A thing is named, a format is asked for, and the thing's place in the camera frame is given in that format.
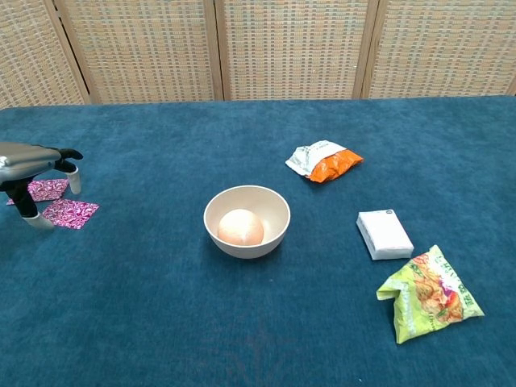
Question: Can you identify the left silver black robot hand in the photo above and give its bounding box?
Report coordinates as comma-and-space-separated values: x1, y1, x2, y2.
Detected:
0, 141, 85, 230

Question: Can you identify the pink patterned packet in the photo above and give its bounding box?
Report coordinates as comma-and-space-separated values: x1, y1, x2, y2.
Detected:
6, 179, 70, 206
41, 198, 100, 231

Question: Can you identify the beige round bowl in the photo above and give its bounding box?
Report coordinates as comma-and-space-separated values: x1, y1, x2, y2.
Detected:
203, 185, 291, 260

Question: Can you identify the blue carpet table cover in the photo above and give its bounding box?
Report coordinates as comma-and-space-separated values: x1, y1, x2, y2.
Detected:
0, 95, 516, 387

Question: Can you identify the orange fruit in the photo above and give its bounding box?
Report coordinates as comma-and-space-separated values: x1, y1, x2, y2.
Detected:
217, 208, 265, 246

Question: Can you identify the woven bamboo folding screen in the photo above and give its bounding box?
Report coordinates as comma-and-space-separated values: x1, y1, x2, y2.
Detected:
0, 0, 516, 110

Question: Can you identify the orange and white snack bag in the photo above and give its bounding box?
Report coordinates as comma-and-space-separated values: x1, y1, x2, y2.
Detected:
285, 139, 364, 184

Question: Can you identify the white tissue pack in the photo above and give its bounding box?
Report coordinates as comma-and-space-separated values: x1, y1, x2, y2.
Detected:
356, 209, 415, 261

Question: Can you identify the green snack bag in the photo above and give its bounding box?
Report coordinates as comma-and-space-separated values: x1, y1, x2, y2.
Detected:
377, 244, 485, 345

